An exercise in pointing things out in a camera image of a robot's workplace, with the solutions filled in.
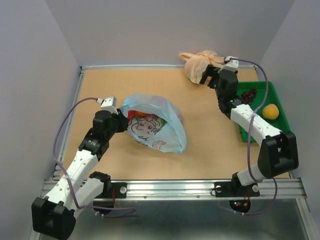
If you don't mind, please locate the aluminium frame rail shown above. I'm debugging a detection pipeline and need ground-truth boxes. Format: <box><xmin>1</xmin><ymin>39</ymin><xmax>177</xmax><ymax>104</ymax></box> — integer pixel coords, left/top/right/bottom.
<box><xmin>28</xmin><ymin>64</ymin><xmax>320</xmax><ymax>240</ymax></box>

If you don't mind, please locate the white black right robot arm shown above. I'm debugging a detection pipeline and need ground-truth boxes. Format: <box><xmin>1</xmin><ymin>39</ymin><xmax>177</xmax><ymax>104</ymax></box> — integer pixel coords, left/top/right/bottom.
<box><xmin>200</xmin><ymin>64</ymin><xmax>299</xmax><ymax>197</ymax></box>

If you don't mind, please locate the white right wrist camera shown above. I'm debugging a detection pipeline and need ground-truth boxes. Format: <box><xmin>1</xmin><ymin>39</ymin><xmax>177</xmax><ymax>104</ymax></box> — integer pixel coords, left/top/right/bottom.
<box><xmin>222</xmin><ymin>56</ymin><xmax>239</xmax><ymax>72</ymax></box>

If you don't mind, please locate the dark red grape bunch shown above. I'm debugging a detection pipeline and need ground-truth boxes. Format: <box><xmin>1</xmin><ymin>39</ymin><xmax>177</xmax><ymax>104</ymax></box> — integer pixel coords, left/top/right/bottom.
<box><xmin>241</xmin><ymin>88</ymin><xmax>258</xmax><ymax>105</ymax></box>

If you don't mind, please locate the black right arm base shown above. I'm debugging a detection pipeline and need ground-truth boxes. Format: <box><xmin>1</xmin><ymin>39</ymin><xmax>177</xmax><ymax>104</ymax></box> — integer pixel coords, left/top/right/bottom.
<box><xmin>210</xmin><ymin>181</ymin><xmax>260</xmax><ymax>215</ymax></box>

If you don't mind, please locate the green plastic tray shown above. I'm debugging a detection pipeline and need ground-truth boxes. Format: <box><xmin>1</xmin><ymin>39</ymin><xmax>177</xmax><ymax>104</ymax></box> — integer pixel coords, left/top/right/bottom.
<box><xmin>237</xmin><ymin>81</ymin><xmax>291</xmax><ymax>132</ymax></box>

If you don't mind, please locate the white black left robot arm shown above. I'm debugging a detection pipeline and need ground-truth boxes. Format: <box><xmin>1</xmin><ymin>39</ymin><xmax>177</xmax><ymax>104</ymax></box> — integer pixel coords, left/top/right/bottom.
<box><xmin>31</xmin><ymin>108</ymin><xmax>129</xmax><ymax>240</ymax></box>

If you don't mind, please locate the yellow round fruit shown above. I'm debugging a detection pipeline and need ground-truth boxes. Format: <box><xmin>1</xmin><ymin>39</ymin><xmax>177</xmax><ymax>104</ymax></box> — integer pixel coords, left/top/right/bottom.
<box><xmin>262</xmin><ymin>103</ymin><xmax>280</xmax><ymax>120</ymax></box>

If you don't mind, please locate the red green dragon fruit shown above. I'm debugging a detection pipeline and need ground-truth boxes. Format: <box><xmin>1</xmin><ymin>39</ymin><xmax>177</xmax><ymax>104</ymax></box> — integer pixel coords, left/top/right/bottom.
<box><xmin>127</xmin><ymin>110</ymin><xmax>136</xmax><ymax>120</ymax></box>

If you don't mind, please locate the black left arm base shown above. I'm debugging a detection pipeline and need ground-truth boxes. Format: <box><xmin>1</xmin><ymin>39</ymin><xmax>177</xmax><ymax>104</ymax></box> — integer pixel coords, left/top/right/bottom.
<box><xmin>92</xmin><ymin>182</ymin><xmax>128</xmax><ymax>215</ymax></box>

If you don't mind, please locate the orange round fruit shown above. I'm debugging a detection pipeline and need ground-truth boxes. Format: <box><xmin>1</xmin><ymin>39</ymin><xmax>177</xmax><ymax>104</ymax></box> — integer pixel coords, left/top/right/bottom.
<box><xmin>135</xmin><ymin>111</ymin><xmax>148</xmax><ymax>117</ymax></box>

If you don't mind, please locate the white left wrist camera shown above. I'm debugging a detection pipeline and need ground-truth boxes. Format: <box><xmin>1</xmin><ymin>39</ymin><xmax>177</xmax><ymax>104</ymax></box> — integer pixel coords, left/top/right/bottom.
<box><xmin>96</xmin><ymin>96</ymin><xmax>118</xmax><ymax>115</ymax></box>

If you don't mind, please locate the blue printed plastic bag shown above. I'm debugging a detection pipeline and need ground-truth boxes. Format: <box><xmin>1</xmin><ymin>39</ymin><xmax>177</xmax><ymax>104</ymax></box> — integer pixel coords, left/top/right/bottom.
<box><xmin>120</xmin><ymin>93</ymin><xmax>187</xmax><ymax>154</ymax></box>

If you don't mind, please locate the orange knotted plastic bag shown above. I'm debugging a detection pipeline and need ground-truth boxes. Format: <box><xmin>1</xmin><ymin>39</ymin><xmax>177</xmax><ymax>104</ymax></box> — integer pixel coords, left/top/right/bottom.
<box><xmin>179</xmin><ymin>50</ymin><xmax>224</xmax><ymax>84</ymax></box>

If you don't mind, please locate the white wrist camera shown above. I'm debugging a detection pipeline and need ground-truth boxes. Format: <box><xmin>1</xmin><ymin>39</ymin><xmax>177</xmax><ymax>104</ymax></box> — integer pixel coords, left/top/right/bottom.
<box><xmin>222</xmin><ymin>56</ymin><xmax>239</xmax><ymax>72</ymax></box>
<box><xmin>96</xmin><ymin>96</ymin><xmax>118</xmax><ymax>115</ymax></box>

